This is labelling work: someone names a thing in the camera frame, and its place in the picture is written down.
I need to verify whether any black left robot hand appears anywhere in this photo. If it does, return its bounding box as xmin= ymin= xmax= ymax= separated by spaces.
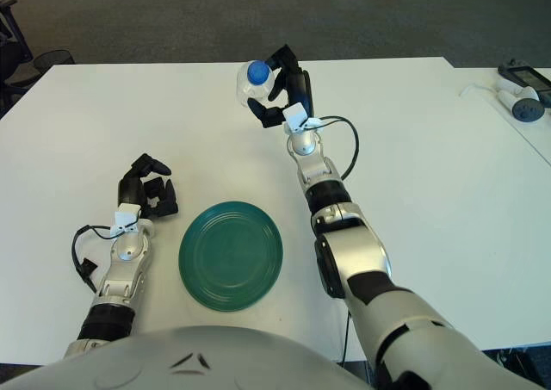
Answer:
xmin=117 ymin=152 xmax=180 ymax=219

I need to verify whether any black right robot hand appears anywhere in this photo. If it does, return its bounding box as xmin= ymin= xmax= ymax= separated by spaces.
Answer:
xmin=247 ymin=44 xmax=313 ymax=129

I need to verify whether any clear bottle blue cap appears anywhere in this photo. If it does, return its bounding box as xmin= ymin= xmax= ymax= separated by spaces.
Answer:
xmin=236 ymin=59 xmax=276 ymax=109

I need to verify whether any green ridged plate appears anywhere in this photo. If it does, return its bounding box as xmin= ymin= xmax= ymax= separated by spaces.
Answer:
xmin=177 ymin=201 xmax=284 ymax=313

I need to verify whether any black mesh wastebasket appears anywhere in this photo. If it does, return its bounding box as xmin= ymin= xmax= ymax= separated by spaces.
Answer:
xmin=33 ymin=50 xmax=75 ymax=79

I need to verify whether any black office chair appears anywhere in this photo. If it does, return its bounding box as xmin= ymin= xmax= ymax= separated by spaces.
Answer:
xmin=0 ymin=0 xmax=35 ymax=120

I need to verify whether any silver robot torso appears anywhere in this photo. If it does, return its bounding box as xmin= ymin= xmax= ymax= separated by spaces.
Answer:
xmin=0 ymin=324 xmax=375 ymax=390

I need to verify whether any dark handheld screen device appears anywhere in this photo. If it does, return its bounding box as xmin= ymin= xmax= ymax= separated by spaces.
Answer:
xmin=497 ymin=59 xmax=551 ymax=107

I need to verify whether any white grey handheld controller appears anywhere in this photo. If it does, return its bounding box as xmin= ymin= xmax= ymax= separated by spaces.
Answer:
xmin=494 ymin=77 xmax=546 ymax=124

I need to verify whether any black table base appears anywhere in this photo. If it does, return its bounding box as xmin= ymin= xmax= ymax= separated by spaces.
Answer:
xmin=490 ymin=349 xmax=551 ymax=387

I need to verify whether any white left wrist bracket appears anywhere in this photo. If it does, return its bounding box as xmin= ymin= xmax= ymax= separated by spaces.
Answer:
xmin=113 ymin=203 xmax=143 ymax=238

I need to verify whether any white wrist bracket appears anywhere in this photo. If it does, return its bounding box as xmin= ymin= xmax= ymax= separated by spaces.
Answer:
xmin=113 ymin=203 xmax=143 ymax=238
xmin=282 ymin=102 xmax=324 ymax=133

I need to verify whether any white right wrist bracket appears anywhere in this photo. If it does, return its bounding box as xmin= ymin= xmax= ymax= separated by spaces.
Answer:
xmin=282 ymin=102 xmax=324 ymax=133

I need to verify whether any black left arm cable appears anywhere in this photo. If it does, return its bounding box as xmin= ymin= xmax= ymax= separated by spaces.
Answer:
xmin=71 ymin=224 xmax=126 ymax=292

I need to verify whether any thin white cable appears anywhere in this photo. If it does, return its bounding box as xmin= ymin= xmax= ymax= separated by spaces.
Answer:
xmin=456 ymin=83 xmax=500 ymax=99

